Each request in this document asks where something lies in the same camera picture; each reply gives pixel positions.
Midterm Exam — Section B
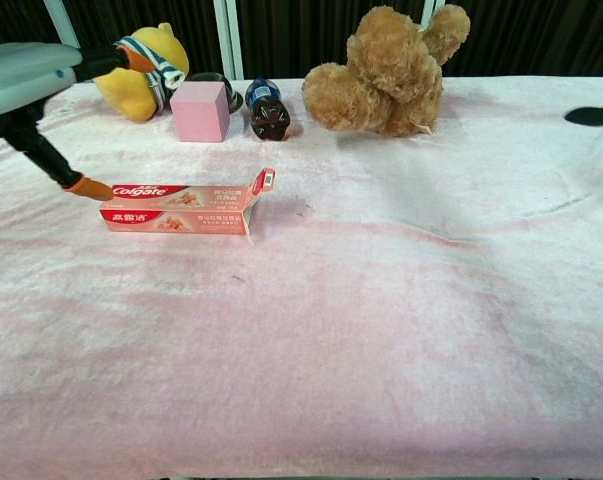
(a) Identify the slanted white frame post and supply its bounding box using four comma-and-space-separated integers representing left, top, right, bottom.
42, 0, 81, 50

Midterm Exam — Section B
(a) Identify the brown teddy bear plush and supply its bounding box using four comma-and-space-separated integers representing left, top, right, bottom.
300, 3, 472, 139

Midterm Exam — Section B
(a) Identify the pink foam cube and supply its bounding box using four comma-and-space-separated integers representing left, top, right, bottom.
169, 81, 231, 144

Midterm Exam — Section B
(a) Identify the cola plastic bottle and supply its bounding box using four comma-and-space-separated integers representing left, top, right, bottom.
243, 77, 293, 142

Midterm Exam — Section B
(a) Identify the thin white frame post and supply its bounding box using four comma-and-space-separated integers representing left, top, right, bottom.
422, 0, 448, 27

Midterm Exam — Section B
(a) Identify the grey black left robot hand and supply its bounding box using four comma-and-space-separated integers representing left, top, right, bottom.
0, 41, 148, 202

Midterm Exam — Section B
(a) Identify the yellow duck plush toy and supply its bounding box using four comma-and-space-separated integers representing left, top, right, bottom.
91, 21, 191, 124

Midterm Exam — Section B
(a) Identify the pink fluffy blanket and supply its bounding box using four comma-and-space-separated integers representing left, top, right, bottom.
0, 74, 603, 480

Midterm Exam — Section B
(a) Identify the black curtain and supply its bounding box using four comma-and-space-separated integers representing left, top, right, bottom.
0, 0, 603, 82

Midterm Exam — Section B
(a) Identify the pink Colgate toothpaste box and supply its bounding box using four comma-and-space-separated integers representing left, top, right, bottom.
99, 168, 278, 247

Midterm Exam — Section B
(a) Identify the black round bowl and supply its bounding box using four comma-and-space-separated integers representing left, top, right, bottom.
187, 71, 245, 114

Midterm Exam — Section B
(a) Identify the upright white frame post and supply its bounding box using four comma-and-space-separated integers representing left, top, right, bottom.
212, 0, 245, 82

